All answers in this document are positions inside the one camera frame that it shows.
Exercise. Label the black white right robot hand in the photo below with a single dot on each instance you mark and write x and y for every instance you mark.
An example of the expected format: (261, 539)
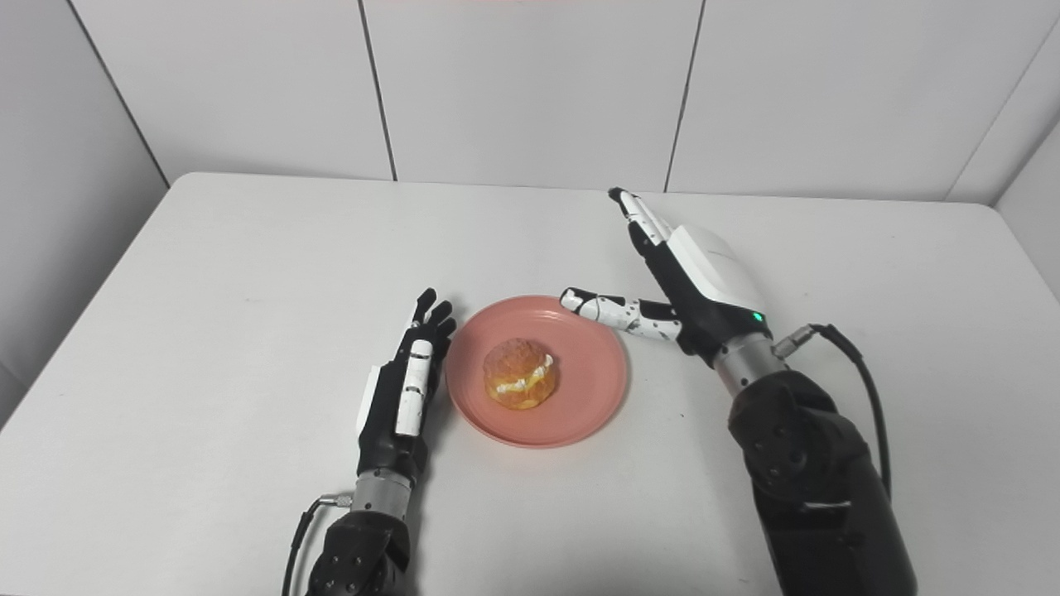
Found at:
(708, 281)

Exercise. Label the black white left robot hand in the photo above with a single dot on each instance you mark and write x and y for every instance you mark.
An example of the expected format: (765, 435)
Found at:
(385, 422)

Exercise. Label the golden cream puff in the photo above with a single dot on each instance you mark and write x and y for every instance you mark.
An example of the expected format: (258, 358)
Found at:
(517, 372)

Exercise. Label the pink round plate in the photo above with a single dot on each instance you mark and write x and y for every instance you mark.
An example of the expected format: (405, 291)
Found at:
(580, 389)

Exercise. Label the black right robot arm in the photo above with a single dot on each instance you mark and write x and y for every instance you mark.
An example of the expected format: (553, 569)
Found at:
(816, 488)

